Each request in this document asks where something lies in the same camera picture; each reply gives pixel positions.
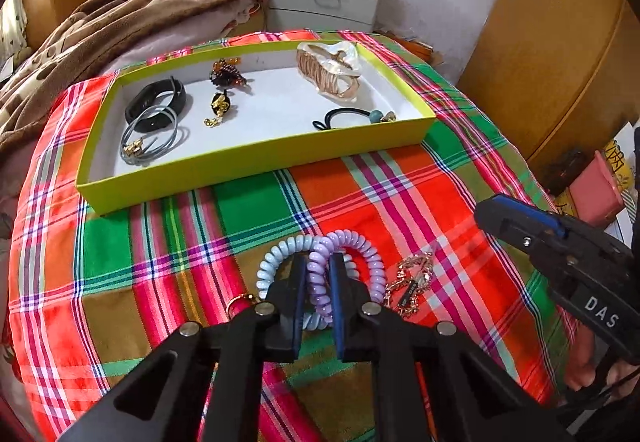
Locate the plaid bed cloth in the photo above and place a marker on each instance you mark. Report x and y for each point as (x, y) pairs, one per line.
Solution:
(175, 247)

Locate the black and gold pendant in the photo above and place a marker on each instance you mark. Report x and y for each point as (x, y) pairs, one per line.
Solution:
(220, 103)

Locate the large translucent hair claw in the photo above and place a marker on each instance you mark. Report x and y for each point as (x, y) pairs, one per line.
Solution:
(330, 72)

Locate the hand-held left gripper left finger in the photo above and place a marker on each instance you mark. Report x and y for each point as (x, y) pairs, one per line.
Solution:
(300, 307)

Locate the amber hair claw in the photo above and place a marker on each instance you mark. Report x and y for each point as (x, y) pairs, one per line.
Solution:
(225, 72)

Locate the large wooden cabinet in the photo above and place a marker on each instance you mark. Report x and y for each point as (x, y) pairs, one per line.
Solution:
(550, 37)

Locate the black wristband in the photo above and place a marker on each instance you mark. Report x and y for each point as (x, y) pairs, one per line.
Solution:
(175, 97)

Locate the brown dotted blanket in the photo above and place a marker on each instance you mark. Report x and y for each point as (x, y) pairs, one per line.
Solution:
(125, 17)

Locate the dark box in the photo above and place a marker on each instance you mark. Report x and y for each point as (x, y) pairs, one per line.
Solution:
(565, 170)

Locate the person's right hand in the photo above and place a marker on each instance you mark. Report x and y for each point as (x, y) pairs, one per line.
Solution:
(582, 369)

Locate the yellow printed paper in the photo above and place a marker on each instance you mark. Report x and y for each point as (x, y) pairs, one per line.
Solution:
(622, 157)

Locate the yellow-green cardboard box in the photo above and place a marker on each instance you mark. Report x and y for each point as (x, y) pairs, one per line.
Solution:
(250, 162)

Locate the pink box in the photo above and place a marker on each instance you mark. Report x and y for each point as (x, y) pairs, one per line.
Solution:
(597, 192)

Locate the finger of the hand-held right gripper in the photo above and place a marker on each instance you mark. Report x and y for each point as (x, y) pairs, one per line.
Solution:
(505, 227)
(535, 214)

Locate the grey nightstand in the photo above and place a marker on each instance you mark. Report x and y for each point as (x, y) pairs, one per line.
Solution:
(325, 2)

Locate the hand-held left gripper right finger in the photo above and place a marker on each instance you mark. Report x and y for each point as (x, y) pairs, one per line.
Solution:
(337, 309)

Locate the dotted curtain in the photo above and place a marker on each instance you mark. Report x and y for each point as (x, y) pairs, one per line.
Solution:
(12, 25)

